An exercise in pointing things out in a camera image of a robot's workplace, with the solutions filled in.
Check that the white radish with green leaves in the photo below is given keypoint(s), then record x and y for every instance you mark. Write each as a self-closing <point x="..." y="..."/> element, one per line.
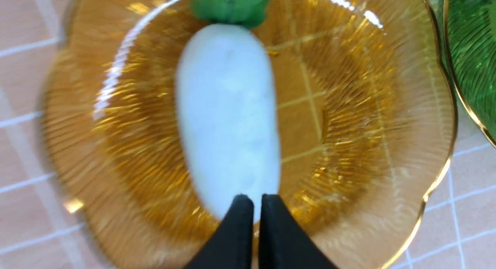
<point x="226" y="107"/>

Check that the green glass plate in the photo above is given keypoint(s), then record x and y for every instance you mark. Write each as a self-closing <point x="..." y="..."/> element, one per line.
<point x="468" y="42"/>

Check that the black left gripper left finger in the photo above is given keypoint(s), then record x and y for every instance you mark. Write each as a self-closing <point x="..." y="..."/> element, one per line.
<point x="230" y="247"/>

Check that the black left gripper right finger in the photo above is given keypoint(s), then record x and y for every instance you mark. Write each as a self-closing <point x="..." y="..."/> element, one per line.
<point x="283" y="244"/>

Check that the amber glass plate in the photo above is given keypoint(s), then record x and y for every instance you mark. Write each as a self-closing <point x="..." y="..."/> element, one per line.
<point x="367" y="131"/>

